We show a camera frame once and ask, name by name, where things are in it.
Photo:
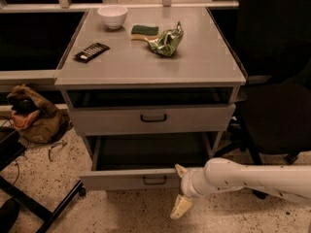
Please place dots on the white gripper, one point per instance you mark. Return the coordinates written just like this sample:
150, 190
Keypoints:
188, 183

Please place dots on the grey drawer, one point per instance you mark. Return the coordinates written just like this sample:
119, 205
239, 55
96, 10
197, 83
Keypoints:
126, 162
151, 120

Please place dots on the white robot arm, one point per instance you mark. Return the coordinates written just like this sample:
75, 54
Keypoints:
221, 175

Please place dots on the grey top drawer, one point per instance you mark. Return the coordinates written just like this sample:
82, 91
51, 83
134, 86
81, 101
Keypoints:
151, 120

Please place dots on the grey drawer cabinet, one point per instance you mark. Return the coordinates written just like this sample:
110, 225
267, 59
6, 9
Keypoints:
201, 72

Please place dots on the glasses on floor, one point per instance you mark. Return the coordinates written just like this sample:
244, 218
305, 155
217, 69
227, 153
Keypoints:
53, 146

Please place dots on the crumpled green chip bag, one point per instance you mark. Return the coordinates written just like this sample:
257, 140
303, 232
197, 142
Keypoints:
168, 41

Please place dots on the green yellow sponge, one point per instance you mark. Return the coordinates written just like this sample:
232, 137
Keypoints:
144, 33

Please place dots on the black remote control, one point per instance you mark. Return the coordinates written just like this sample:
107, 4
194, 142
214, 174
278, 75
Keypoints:
91, 52

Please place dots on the black stand with wheels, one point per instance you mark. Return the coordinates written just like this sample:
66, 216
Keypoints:
10, 149

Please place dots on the black headphones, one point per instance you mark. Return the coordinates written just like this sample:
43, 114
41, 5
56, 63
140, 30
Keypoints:
24, 106

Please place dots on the white bowl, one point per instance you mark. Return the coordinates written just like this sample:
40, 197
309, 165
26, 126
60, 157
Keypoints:
113, 16

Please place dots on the black office chair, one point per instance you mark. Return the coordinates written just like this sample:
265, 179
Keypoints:
273, 39

